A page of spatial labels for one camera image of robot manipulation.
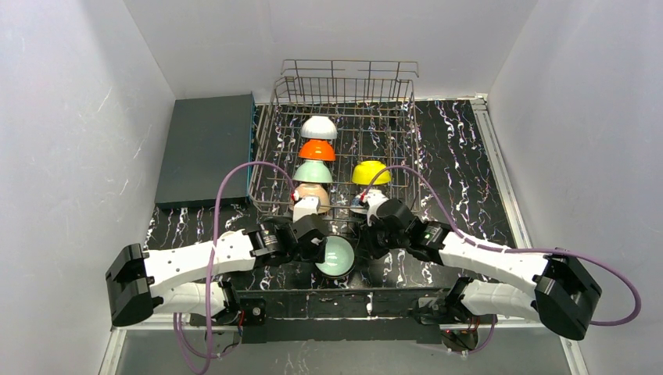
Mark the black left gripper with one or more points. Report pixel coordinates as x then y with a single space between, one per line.
315 237

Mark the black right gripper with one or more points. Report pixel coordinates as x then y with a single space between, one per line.
374 236

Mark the green bowl dark exterior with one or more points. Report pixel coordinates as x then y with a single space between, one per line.
339 258

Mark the blue patterned bowl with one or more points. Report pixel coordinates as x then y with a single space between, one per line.
357 206

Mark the beige floral bowl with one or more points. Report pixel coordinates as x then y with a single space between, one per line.
317 190

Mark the yellow bowl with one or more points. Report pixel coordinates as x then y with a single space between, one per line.
366 171

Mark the celadon green bowl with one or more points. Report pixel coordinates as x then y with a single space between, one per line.
314 172

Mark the orange rimmed white bowl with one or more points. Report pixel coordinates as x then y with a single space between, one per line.
320 150

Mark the white bowl blue band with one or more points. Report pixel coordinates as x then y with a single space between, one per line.
319 128

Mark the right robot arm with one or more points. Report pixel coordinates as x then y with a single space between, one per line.
553 289

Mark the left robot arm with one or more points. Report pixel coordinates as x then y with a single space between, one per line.
141 283

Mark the dark grey flat box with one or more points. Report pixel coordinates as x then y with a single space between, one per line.
207 138

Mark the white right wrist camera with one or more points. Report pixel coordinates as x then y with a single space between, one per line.
372 200

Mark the grey wire dish rack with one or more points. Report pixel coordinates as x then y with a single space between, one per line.
371 103

